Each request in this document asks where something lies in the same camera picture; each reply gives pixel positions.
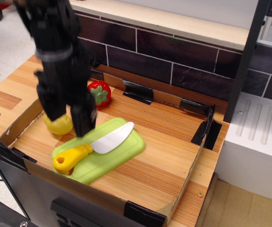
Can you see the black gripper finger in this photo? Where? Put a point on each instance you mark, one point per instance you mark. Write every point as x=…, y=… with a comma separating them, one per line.
x=53, y=107
x=84, y=118

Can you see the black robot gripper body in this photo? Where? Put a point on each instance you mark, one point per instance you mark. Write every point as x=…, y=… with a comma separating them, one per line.
x=65, y=76

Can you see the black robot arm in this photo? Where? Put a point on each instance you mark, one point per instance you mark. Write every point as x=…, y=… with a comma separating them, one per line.
x=53, y=25

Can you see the green plastic cutting board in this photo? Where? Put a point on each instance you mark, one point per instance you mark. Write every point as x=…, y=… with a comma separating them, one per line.
x=97, y=165

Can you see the wooden shelf board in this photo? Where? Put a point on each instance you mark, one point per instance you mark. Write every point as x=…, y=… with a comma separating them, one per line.
x=175, y=24

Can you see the yellow toy potato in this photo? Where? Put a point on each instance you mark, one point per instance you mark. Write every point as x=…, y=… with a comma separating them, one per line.
x=61, y=126

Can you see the red toy tomato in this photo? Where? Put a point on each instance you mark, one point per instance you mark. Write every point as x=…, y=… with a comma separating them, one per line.
x=101, y=92

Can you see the white toy sink drainboard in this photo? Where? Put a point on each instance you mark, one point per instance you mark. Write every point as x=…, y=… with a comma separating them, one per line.
x=246, y=157

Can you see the dark grey vertical post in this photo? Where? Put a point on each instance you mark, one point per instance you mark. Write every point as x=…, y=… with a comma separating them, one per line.
x=257, y=22

